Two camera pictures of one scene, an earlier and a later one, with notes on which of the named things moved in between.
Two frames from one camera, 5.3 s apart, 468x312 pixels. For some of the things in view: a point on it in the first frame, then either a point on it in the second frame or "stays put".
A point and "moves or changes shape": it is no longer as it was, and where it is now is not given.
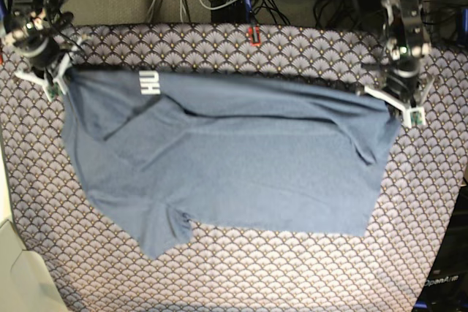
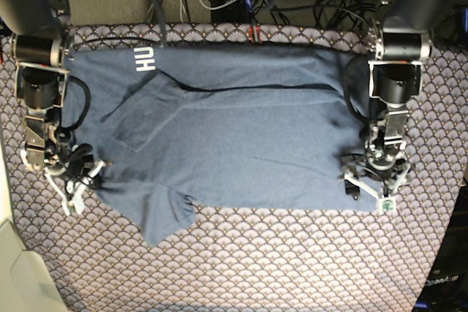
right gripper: [405, 55] -> [383, 160]
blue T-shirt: [159, 153] moves or changes shape
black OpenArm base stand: [446, 289] stays put
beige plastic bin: [26, 284] stays put
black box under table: [234, 13] stays put
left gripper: [37, 44] -> [77, 161]
